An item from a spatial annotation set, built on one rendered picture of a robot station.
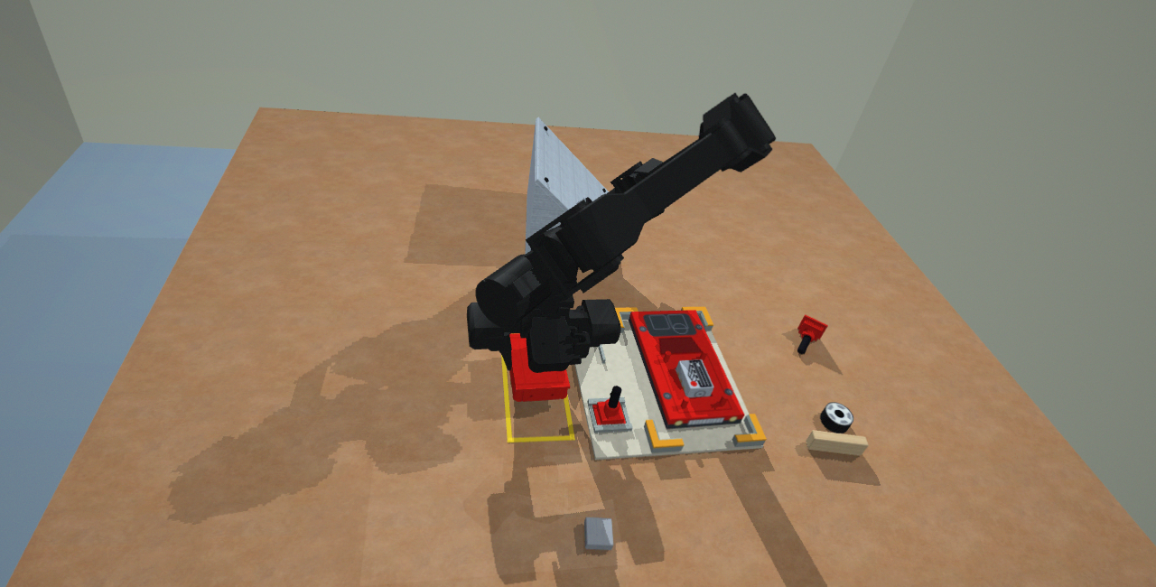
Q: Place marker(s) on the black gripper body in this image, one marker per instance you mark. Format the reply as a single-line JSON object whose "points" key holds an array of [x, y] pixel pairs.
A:
{"points": [[597, 317]]}

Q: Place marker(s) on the black toy tyre with white hub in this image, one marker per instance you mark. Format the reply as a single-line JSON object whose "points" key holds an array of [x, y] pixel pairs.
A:
{"points": [[836, 418]]}

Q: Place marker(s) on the yellow rectangular outline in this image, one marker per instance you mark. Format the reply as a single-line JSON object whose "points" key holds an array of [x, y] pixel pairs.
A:
{"points": [[534, 439]]}

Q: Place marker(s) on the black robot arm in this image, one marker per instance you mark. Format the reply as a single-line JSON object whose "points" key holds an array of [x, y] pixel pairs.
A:
{"points": [[594, 234]]}

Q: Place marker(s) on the tan wooden block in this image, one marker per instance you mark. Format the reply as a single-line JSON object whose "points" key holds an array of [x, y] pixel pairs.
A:
{"points": [[836, 443]]}

